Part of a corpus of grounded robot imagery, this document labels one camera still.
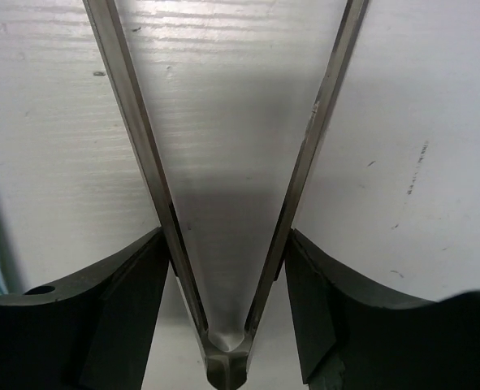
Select metal serving tongs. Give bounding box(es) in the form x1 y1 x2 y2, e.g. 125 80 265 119
84 1 369 389

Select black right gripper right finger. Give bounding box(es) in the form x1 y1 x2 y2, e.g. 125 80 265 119
285 232 480 389

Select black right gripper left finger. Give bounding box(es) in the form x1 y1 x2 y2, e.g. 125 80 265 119
0 229 169 389

